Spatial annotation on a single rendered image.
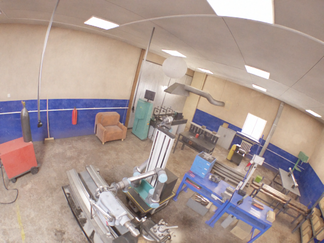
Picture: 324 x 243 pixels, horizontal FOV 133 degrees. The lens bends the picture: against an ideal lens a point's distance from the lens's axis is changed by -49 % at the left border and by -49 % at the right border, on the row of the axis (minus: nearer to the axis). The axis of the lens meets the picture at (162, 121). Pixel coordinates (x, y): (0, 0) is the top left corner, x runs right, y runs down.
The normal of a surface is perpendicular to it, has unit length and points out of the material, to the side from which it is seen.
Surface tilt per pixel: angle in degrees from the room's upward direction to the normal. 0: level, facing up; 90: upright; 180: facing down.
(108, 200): 0
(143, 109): 90
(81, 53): 90
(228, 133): 90
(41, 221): 0
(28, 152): 90
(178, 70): 115
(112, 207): 0
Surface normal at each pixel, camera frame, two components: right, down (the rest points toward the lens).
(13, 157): 0.90, 0.35
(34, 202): 0.26, -0.91
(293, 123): -0.65, 0.07
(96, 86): 0.72, 0.40
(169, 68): -0.40, 0.65
